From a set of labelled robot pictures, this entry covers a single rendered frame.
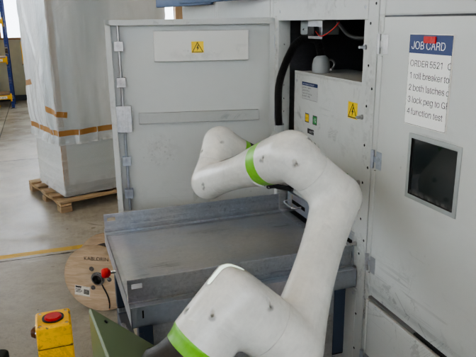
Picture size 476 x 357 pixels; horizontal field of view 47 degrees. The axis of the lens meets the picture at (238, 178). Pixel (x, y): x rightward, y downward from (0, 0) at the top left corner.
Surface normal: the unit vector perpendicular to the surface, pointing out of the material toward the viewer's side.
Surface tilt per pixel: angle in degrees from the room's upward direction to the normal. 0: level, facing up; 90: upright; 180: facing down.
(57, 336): 91
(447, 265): 90
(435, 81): 90
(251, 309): 82
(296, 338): 69
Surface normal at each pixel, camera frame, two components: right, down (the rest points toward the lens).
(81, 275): -0.16, 0.27
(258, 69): 0.14, 0.27
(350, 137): -0.94, 0.11
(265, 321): 0.38, 0.07
